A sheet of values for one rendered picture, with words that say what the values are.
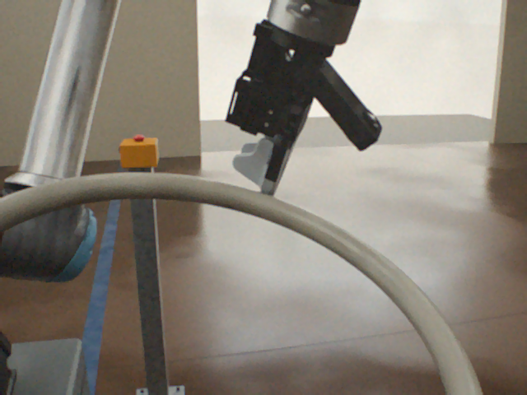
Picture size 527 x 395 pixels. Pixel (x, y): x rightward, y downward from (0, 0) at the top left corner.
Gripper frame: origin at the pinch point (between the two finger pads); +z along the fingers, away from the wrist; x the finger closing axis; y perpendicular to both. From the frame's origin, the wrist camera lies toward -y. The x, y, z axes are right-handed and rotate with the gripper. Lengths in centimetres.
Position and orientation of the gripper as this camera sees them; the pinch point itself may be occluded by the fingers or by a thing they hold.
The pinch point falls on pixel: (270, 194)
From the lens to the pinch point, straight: 64.3
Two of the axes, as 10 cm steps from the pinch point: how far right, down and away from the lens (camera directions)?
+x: -2.7, 4.5, -8.5
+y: -9.2, -3.7, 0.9
